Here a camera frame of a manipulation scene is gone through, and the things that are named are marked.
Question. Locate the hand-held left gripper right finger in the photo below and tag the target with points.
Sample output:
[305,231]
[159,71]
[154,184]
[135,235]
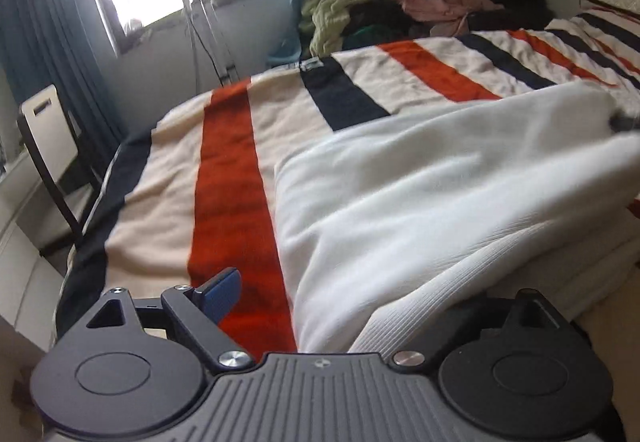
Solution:
[460,324]

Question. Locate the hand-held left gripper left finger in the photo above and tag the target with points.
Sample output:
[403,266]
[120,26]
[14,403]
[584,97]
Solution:
[220,294]

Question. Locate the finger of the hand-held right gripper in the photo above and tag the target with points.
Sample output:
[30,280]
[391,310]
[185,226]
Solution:
[622,121]

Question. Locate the white sweatshirt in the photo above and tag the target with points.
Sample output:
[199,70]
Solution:
[425,182]

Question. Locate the striped blanket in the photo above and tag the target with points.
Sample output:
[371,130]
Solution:
[230,161]

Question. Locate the white dressing table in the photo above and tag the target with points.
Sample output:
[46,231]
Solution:
[25,242]

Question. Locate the pink garment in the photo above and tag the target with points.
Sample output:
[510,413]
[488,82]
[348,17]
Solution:
[440,4]

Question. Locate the white chair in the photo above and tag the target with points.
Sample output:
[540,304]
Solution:
[47,131]

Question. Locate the light blue basket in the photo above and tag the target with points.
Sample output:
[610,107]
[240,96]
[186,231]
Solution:
[284,55]

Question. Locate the dark patterned garment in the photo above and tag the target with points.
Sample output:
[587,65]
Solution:
[380,16]

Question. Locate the green garment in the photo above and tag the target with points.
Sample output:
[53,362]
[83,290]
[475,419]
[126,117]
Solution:
[367,35]

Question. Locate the garment steamer stand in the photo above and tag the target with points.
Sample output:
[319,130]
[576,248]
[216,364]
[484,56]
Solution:
[200,21]

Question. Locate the yellow-green knitted throw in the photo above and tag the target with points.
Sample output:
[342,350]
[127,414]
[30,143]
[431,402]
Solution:
[335,6]

